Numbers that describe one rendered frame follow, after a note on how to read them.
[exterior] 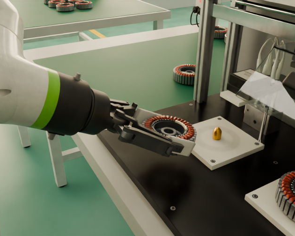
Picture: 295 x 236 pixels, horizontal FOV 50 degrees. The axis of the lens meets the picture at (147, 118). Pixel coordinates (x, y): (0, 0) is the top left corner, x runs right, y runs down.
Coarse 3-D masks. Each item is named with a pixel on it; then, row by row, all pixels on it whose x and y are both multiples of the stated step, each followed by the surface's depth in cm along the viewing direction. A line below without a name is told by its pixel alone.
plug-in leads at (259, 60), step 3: (270, 39) 70; (273, 42) 71; (282, 42) 70; (264, 45) 71; (273, 45) 69; (261, 48) 71; (261, 51) 71; (258, 54) 72; (258, 57) 72; (258, 60) 72; (261, 60) 72; (258, 63) 72
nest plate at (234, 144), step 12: (216, 120) 79; (204, 132) 75; (228, 132) 75; (240, 132) 75; (204, 144) 71; (216, 144) 71; (228, 144) 71; (240, 144) 71; (252, 144) 71; (204, 156) 67; (216, 156) 67; (228, 156) 67; (240, 156) 68; (216, 168) 65
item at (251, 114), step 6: (246, 108) 79; (252, 108) 77; (246, 114) 79; (252, 114) 78; (258, 114) 76; (246, 120) 80; (252, 120) 78; (258, 120) 76; (270, 120) 74; (276, 120) 75; (252, 126) 79; (258, 126) 77; (270, 126) 75; (276, 126) 76; (264, 132) 76; (270, 132) 76
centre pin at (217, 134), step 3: (216, 129) 71; (219, 129) 71; (213, 132) 72; (216, 132) 71; (219, 132) 71; (213, 135) 72; (216, 135) 71; (219, 135) 71; (213, 138) 72; (216, 138) 72; (219, 138) 72
